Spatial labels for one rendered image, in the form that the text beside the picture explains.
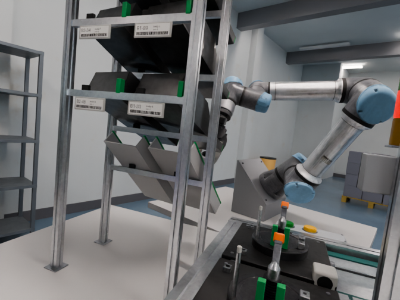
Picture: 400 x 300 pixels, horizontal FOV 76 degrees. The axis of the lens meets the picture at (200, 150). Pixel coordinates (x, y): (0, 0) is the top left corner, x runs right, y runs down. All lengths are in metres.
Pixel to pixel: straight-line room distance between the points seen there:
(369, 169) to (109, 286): 0.61
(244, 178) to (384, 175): 0.78
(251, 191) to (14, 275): 0.91
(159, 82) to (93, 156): 3.09
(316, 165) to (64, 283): 0.90
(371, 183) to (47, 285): 0.72
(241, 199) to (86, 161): 2.68
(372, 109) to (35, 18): 3.19
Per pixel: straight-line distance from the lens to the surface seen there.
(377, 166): 0.56
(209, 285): 0.53
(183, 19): 0.56
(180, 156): 0.51
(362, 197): 6.35
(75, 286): 0.73
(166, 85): 0.60
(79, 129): 3.54
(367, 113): 1.00
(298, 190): 1.11
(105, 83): 0.71
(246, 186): 1.25
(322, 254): 0.76
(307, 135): 9.49
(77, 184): 3.65
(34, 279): 0.78
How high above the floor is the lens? 1.25
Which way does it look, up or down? 5 degrees down
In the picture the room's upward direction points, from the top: 6 degrees clockwise
